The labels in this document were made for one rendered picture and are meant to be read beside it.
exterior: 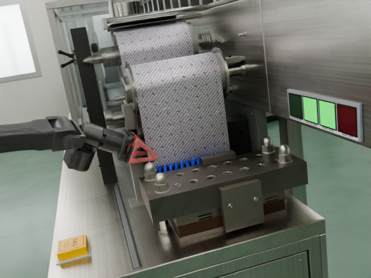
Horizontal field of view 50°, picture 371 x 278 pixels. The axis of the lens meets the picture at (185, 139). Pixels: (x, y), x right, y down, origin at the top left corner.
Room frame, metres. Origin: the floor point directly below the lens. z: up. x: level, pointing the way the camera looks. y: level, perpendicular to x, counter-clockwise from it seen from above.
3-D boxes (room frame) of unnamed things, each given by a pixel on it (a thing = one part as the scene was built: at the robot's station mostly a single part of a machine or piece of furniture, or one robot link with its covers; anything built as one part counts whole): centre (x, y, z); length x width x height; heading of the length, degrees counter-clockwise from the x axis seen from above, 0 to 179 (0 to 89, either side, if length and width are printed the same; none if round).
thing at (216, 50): (1.14, -0.12, 1.25); 0.15 x 0.01 x 0.15; 13
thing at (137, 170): (1.11, 0.17, 1.05); 0.06 x 0.05 x 0.31; 103
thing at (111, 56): (1.33, 0.20, 1.33); 0.06 x 0.06 x 0.06; 13
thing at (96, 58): (1.31, 0.26, 1.33); 0.06 x 0.03 x 0.03; 103
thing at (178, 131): (1.05, -0.01, 1.11); 0.23 x 0.01 x 0.18; 103
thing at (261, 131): (2.21, 0.02, 1.02); 2.24 x 0.04 x 0.24; 13
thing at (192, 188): (0.95, -0.07, 1.00); 0.40 x 0.16 x 0.06; 103
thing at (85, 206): (2.01, 0.29, 0.88); 2.52 x 0.66 x 0.04; 13
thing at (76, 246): (0.88, 0.32, 0.91); 0.07 x 0.07 x 0.02; 13
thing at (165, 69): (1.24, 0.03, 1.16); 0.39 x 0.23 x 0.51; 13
